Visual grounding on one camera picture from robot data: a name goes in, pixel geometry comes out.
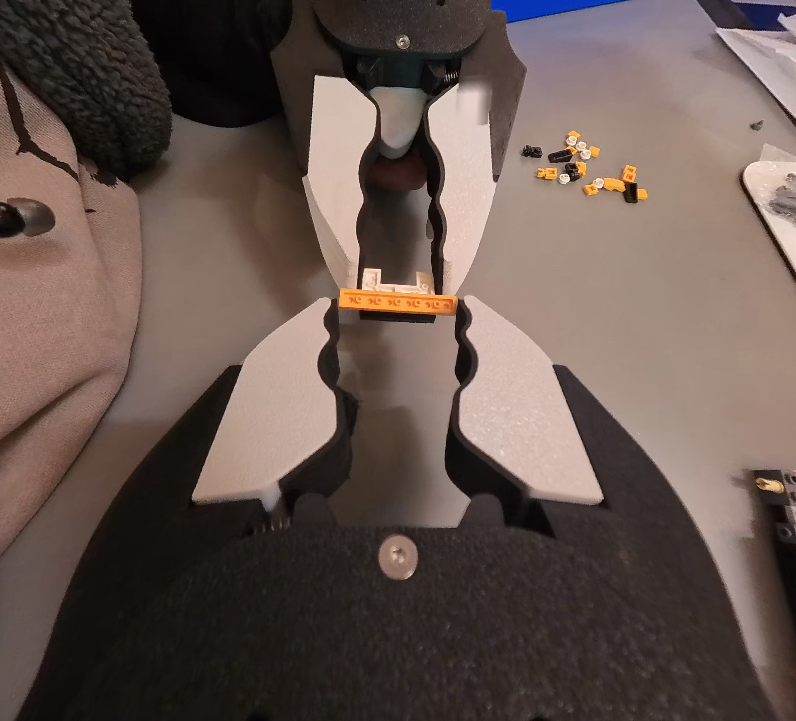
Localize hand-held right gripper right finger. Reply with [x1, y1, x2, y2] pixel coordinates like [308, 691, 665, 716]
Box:
[447, 295, 606, 507]

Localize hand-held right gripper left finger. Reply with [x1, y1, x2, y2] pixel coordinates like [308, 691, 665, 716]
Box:
[192, 297, 359, 508]

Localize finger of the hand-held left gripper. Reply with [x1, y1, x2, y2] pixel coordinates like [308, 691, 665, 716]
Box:
[302, 73, 383, 299]
[425, 86, 500, 299]

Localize small black white lego assembly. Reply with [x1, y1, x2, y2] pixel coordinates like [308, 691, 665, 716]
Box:
[357, 267, 436, 328]

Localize long orange lego plate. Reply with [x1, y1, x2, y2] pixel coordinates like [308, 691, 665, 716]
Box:
[339, 289, 460, 318]

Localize person's left forearm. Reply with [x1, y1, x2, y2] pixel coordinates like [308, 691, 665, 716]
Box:
[121, 0, 330, 128]

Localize cluster of small lego parts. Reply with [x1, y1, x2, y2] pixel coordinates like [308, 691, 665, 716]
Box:
[521, 131, 649, 205]

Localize partly built lego car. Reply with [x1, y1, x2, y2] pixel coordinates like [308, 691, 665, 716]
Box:
[749, 468, 796, 555]

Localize open lego instruction booklet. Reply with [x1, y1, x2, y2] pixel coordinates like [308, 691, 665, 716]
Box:
[715, 0, 796, 126]

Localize person's left hand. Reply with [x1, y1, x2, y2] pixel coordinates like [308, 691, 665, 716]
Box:
[372, 154, 427, 191]

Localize beige shirt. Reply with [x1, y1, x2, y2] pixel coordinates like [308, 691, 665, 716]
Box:
[0, 65, 145, 558]

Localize white oval tray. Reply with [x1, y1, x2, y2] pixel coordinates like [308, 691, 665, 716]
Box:
[740, 158, 796, 278]

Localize black earbud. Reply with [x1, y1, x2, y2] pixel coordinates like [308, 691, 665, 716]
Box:
[0, 198, 57, 238]

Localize clear bag of black parts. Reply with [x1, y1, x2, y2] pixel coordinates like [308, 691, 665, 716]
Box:
[762, 143, 796, 218]

